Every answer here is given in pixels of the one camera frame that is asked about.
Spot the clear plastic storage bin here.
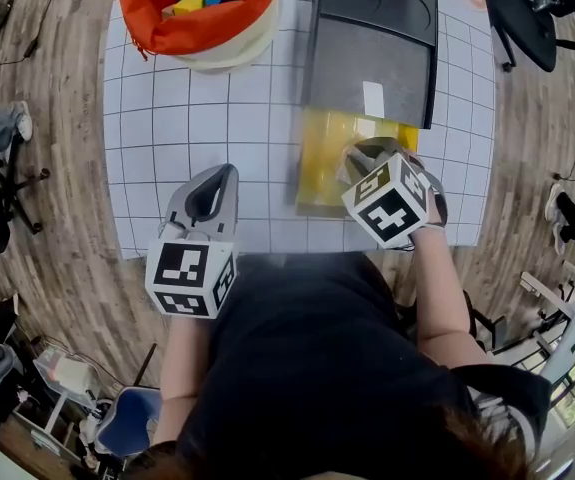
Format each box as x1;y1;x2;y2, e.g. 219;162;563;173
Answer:
31;344;102;410

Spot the person's left forearm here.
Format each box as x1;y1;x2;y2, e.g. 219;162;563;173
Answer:
152;311;219;447

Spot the black plastic tray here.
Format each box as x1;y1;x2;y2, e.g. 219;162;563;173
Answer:
299;0;441;131

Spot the person's right forearm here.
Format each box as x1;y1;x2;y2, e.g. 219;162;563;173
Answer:
408;225;494;370

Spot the white rectangular card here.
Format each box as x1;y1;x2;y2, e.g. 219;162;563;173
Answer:
361;80;387;119

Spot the orange-lined cream fabric bag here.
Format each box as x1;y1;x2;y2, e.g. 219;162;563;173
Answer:
117;0;283;75

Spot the blue chair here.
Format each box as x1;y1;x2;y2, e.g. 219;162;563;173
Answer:
93;385;164;458

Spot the person's torso black shirt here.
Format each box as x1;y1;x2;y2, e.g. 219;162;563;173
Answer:
174;251;554;480

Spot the white grid tablecloth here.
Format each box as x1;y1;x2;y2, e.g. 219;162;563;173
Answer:
102;0;498;261

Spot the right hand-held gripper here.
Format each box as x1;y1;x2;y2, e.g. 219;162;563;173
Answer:
337;136;450;250

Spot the yellow transparent drawer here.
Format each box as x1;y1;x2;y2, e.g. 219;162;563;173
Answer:
293;106;422;220

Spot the person's right hand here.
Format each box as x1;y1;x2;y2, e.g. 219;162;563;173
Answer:
427;189;445;228

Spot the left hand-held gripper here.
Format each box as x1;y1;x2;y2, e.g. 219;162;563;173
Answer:
144;163;241;320

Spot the white metal rack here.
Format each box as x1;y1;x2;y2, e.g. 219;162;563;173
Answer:
518;261;575;385

